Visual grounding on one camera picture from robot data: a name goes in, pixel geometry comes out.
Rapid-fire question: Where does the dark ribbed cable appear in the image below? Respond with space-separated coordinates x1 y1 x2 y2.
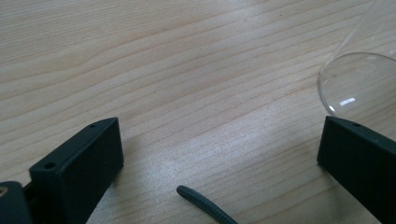
176 185 239 224

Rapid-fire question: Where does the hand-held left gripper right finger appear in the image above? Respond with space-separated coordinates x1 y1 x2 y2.
317 115 396 224

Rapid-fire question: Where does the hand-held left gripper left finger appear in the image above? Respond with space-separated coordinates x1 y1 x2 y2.
28 117 125 224

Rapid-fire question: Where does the clear glass flask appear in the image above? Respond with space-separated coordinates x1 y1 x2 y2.
317 0 396 126

